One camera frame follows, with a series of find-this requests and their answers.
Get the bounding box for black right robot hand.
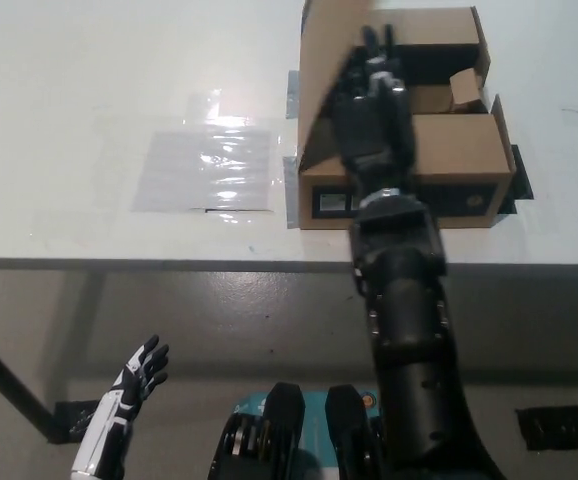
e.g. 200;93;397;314
329;23;418;202

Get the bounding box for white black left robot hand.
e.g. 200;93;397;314
108;333;171;415

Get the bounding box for brown cardboard storage box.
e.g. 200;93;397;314
296;0;518;232

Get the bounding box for small cardboard insert box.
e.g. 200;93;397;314
448;68;489;114

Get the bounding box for black teal robot torso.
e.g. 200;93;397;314
216;382;385;480

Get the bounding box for black floor tape patch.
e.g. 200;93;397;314
46;398;96;444
515;405;578;447

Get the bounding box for short grey tape strip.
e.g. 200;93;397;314
285;69;303;119

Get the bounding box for long grey tape strip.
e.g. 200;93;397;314
282;154;304;230

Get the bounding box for black slanted table leg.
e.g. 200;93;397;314
0;322;68;444

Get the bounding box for clear plastic film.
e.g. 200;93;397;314
108;91;296;227

